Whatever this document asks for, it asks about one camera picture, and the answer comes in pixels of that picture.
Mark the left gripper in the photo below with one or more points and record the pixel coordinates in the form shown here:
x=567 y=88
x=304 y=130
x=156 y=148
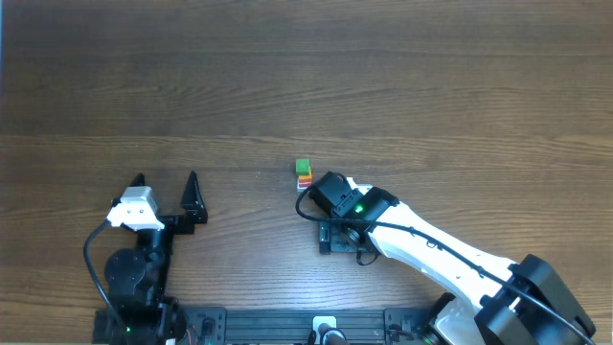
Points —
x=179 y=224

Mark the green cube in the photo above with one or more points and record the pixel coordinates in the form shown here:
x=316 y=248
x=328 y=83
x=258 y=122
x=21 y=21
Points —
x=302 y=166

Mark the orange cube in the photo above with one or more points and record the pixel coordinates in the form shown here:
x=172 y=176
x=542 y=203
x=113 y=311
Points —
x=307 y=177

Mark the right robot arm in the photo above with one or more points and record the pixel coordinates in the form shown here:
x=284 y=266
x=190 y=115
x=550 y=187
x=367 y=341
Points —
x=431 y=249

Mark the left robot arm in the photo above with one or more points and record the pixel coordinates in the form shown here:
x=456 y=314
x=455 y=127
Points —
x=139 y=273

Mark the white cube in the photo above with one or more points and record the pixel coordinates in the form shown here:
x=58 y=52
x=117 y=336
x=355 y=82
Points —
x=301 y=188

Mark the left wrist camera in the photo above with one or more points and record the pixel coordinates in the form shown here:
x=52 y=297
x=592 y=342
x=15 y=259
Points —
x=136 y=208

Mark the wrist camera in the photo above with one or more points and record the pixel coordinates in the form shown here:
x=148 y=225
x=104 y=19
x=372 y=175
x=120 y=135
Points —
x=136 y=208
x=360 y=185

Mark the mounting rail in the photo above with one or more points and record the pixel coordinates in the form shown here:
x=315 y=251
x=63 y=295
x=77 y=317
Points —
x=278 y=326

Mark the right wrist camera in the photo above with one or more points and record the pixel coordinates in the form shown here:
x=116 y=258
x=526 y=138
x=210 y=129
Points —
x=360 y=185

